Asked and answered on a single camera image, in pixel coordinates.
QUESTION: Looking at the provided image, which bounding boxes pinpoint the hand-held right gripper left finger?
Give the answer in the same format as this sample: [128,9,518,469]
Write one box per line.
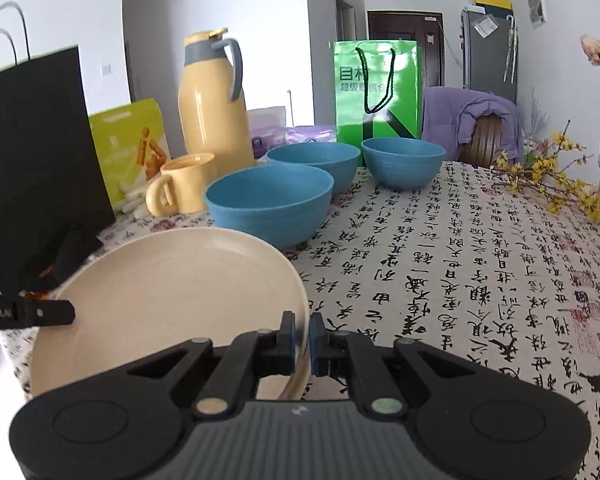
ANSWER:
[95,311,297,420]

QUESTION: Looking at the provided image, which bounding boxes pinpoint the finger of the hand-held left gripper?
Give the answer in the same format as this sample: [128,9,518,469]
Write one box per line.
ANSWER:
[15,297,76,328]

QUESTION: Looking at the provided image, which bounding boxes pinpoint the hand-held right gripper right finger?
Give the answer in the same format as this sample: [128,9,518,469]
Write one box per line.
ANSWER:
[309,311,512,421]

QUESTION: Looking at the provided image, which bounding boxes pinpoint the blue bowl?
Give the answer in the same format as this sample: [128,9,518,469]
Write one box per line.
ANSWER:
[266,142,362,196]
[361,137,447,191]
[205,165,335,251]

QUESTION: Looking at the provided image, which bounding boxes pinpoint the white crumpled cloth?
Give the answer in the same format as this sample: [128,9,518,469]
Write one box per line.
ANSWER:
[114,180,153,217]

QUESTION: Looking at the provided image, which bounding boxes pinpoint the black paper bag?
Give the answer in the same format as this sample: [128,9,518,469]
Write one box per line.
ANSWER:
[0,2,117,293]

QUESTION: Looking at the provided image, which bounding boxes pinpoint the yellow mug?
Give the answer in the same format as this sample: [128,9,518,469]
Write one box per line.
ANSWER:
[146,153,217,217]

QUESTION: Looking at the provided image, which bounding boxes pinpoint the yellow snack box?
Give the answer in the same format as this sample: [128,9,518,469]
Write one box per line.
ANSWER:
[89,98,173,213]

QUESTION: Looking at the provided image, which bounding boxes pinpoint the purple tissue pack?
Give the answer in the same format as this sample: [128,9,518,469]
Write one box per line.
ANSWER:
[286,124,338,146]

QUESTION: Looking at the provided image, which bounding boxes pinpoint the yellow thermos jug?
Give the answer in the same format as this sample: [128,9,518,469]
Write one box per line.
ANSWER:
[177,27,256,163]

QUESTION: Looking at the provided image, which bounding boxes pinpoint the green paper bag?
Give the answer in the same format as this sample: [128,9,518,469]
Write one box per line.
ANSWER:
[332,39,423,167]

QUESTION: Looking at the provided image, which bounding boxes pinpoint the wooden chair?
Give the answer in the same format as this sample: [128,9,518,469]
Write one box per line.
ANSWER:
[457,115,513,168]

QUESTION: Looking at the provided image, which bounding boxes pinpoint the purple jacket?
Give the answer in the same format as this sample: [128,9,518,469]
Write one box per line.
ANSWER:
[421,86,525,166]

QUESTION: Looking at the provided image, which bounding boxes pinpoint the yellow flower branch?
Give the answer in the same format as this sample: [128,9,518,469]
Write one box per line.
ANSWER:
[495,120,600,223]

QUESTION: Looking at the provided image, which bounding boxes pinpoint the grey refrigerator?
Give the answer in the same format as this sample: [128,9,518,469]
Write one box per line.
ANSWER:
[461,5,518,106]

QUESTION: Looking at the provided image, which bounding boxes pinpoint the dark brown entrance door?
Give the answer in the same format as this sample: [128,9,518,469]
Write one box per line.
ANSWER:
[366,10,446,88]

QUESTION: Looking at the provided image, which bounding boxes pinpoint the white folded umbrella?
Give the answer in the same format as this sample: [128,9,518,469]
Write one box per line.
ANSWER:
[502,15,520,83]

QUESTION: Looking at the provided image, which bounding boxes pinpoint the white paper sheet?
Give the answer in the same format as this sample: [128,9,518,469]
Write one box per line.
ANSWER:
[472,15,498,38]

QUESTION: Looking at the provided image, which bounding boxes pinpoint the dried pink roses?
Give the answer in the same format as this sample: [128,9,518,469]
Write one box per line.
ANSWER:
[580,35,600,108]

